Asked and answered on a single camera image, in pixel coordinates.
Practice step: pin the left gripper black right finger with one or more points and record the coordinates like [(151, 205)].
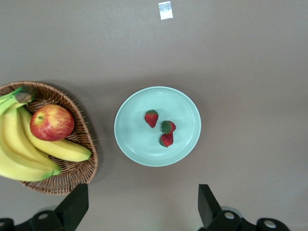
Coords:
[(208, 209)]

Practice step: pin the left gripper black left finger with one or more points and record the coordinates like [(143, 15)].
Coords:
[(74, 207)]

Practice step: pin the red strawberry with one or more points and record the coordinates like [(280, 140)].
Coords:
[(151, 118), (166, 140), (168, 126)]

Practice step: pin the light green round plate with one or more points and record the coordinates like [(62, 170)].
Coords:
[(134, 134)]

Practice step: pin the brown wicker basket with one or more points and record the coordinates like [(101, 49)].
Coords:
[(79, 134)]

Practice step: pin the yellow banana bunch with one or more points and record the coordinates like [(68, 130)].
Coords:
[(14, 149)]

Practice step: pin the red yellow apple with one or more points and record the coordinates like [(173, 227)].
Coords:
[(51, 122)]

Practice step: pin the brown table cover sheet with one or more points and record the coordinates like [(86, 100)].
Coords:
[(240, 72)]

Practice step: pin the small square tape patch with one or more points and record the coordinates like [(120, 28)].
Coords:
[(165, 10)]

